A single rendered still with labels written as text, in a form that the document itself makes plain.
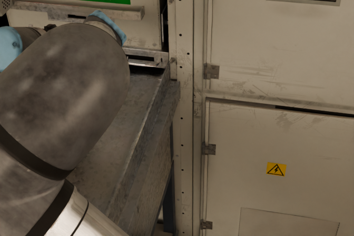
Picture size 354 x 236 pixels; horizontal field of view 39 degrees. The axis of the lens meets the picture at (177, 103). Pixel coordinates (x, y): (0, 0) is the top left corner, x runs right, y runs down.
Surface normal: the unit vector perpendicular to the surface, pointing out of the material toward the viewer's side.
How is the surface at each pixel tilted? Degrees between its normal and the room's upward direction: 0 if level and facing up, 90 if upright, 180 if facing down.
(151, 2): 90
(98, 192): 0
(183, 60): 90
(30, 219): 47
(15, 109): 36
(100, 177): 0
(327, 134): 90
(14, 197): 74
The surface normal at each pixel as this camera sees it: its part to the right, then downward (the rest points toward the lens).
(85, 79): 0.64, -0.31
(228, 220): -0.21, 0.62
